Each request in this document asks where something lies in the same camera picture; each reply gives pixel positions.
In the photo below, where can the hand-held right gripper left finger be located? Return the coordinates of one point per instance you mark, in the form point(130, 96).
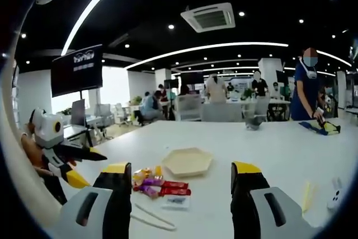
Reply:
point(92, 208)

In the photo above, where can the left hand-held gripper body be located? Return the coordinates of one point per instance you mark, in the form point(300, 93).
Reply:
point(49, 130)

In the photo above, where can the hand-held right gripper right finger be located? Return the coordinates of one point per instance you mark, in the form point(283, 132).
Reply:
point(268, 208)

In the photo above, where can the white food tongs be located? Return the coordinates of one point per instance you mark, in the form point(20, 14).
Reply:
point(152, 216)

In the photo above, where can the orange food candy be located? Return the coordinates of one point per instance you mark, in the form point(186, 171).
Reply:
point(144, 174)

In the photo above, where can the red food packet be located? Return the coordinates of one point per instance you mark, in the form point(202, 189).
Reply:
point(175, 192)
point(175, 184)

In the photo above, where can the beige hexagonal container plate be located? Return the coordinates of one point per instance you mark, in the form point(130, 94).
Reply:
point(186, 162)

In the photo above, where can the person's left hand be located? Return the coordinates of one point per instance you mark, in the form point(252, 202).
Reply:
point(31, 152)

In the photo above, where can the dark desk monitor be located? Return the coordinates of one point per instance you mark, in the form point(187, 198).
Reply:
point(78, 113)

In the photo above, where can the black screen on stand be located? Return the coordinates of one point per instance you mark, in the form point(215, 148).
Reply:
point(77, 71)

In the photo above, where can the white rabbit toy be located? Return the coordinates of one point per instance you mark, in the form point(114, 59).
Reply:
point(335, 195)

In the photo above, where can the green potted plant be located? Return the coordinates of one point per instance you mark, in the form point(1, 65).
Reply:
point(247, 93)
point(137, 100)

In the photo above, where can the white labelled sachet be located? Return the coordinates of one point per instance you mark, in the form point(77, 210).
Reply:
point(176, 202)

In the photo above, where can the grey crumpled object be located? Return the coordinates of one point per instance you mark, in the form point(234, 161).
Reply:
point(254, 123)

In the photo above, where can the blue and yellow cloth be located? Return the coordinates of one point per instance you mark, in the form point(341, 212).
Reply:
point(321, 128)

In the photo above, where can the grey office chair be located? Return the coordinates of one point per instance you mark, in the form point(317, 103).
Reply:
point(221, 113)

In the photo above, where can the curved ceiling light strip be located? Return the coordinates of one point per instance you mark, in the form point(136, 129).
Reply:
point(92, 5)
point(207, 48)

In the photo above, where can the ceiling air vent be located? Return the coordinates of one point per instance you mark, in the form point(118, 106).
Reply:
point(208, 17)

